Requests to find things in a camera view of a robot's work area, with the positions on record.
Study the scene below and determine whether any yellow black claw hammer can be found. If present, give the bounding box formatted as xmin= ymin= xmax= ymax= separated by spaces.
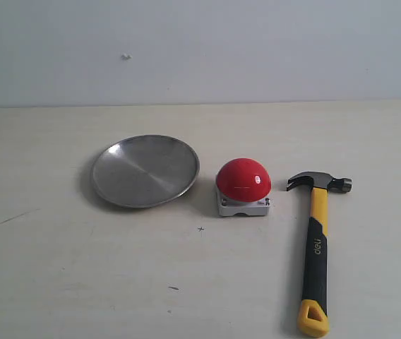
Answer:
xmin=287 ymin=172 xmax=352 ymax=338

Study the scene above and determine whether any red dome push button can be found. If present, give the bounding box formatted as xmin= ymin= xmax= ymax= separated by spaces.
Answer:
xmin=215 ymin=158 xmax=272 ymax=217

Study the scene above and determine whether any round stainless steel plate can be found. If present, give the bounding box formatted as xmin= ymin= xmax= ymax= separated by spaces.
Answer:
xmin=90 ymin=134 xmax=200 ymax=209

